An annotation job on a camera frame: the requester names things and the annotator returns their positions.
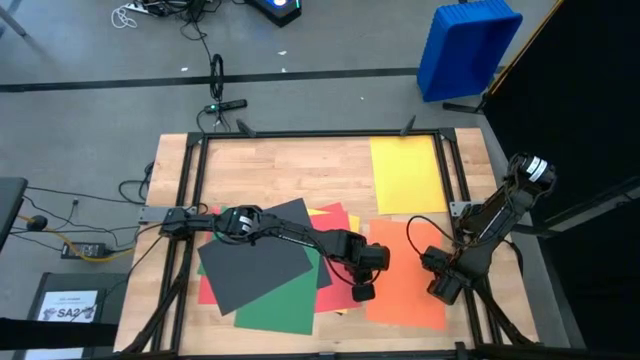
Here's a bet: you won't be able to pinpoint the yellow floor cable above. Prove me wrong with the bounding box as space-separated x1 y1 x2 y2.
17 213 137 265

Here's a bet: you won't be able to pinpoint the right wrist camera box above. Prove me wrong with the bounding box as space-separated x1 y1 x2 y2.
427 275 464 307

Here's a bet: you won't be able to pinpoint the white SA2 label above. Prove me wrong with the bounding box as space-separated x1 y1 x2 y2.
35 289 100 324

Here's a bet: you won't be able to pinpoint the black paper sheet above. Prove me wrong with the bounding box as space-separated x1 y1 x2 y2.
315 256 334 291
196 197 315 318

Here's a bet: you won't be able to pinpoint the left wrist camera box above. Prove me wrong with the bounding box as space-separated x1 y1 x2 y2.
351 282 377 303

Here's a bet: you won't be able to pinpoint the tangled black cables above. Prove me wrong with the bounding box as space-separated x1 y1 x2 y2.
142 0 236 66

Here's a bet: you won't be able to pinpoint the black partition panel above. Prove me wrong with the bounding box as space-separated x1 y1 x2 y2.
481 0 640 360

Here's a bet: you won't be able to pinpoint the grey metal leg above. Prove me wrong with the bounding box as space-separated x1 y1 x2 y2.
0 0 54 59

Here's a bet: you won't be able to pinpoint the blue plastic bin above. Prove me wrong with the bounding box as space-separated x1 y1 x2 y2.
416 0 525 104

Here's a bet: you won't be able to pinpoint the black USB hub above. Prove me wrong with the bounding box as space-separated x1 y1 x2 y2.
203 98 249 115

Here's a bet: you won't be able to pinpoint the black computer with lights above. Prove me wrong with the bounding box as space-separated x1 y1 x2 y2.
246 0 304 28

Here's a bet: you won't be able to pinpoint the black case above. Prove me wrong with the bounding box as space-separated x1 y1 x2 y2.
23 271 130 360

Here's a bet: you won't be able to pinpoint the black aluminium table frame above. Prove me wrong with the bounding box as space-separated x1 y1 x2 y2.
113 128 544 360

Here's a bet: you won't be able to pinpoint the white cable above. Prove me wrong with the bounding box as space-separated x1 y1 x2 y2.
110 3 140 30

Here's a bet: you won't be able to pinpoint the yellow paper sheet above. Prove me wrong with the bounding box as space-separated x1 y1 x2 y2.
305 207 362 316
368 134 449 216

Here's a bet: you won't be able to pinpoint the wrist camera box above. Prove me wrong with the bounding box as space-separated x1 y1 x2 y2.
427 275 464 307
351 282 377 303

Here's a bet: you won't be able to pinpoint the black floor cable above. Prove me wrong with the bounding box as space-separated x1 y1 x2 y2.
19 159 169 301

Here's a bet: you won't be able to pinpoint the coiled black cable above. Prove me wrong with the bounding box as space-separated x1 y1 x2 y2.
209 52 226 103

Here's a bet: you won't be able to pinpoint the orange paper sheet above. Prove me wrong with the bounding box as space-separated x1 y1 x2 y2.
365 218 448 332

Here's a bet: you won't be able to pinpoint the black furniture corner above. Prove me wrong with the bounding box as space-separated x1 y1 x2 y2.
0 175 30 254

